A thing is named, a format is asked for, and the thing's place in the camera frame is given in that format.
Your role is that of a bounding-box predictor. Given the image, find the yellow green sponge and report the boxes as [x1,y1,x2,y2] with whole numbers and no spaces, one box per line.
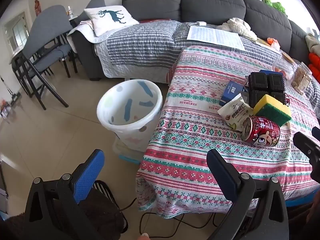
[253,94,292,127]

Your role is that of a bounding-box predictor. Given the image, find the patterned knit tablecloth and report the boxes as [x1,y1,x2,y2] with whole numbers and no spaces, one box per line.
[136,45,320,219]

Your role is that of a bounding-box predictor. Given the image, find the green plush toy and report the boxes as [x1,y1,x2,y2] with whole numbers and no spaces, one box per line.
[261,0,286,13]

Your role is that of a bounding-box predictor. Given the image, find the blue cardboard box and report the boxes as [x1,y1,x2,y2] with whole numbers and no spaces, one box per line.
[219,81,248,107]

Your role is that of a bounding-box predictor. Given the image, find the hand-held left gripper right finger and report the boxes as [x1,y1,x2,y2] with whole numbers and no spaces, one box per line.
[206,149,290,240]

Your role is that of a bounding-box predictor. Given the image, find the window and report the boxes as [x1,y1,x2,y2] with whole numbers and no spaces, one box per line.
[2,12,28,53]

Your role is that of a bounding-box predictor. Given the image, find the white plastic trash bin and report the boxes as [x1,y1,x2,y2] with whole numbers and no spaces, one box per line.
[97,79,163,153]

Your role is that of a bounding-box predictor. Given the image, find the grey striped quilt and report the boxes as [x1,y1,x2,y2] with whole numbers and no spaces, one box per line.
[94,20,320,105]

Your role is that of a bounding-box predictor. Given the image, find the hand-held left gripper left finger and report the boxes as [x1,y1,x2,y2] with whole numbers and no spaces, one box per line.
[22,149,105,240]

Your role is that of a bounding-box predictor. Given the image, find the floor mop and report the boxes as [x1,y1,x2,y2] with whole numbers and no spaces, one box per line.
[0,75,18,105]

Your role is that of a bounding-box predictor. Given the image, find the black plastic tray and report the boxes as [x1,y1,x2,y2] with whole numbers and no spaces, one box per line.
[247,72,287,108]

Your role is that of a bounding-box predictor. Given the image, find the grey chair black legs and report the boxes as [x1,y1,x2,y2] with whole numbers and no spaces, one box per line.
[11,5,78,110]
[75,0,105,23]

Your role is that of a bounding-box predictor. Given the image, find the white deer print pillow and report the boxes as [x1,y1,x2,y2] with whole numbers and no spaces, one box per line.
[84,5,140,37]

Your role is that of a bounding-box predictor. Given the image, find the clear plastic storage box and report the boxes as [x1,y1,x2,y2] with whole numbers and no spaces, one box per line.
[112,140,142,165]

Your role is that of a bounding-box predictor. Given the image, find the orange cloth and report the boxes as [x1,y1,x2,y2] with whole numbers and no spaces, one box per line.
[308,52,320,78]

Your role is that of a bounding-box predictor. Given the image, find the beige cloth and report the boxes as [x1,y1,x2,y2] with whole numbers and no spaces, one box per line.
[305,34,320,53]

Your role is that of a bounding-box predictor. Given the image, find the printed paper sheet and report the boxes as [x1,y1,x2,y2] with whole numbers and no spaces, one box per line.
[187,26,245,51]

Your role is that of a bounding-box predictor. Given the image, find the dark grey sofa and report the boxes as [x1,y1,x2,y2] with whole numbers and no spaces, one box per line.
[67,0,320,80]

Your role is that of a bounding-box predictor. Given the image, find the red drink can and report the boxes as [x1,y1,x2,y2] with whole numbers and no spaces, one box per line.
[241,116,281,147]

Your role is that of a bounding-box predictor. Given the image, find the black cable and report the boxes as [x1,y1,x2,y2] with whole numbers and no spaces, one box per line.
[120,197,225,240]

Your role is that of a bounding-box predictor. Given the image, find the cream fluffy cloth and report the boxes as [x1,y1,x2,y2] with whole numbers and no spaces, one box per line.
[217,17,258,41]

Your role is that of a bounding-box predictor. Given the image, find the white snack packet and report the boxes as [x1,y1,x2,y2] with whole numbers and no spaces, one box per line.
[217,93,254,132]

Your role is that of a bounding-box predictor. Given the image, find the clear jar of nuts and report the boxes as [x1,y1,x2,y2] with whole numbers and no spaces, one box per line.
[291,62,313,95]

